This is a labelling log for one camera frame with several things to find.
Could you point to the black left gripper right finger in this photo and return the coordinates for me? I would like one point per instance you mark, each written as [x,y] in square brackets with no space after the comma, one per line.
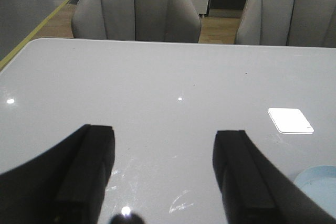
[254,190]

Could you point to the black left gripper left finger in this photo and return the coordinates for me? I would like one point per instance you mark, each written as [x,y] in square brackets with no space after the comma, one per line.
[65,184]

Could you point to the light blue round plate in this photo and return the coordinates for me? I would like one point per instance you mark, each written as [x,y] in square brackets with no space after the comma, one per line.
[318,183]

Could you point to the right grey upholstered chair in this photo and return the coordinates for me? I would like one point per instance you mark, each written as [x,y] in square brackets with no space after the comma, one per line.
[300,23]

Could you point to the grey upholstered chair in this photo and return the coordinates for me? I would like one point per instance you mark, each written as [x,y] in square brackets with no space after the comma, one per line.
[137,20]
[300,23]

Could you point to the left grey upholstered chair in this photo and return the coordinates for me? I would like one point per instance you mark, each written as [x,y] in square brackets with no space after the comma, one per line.
[137,20]

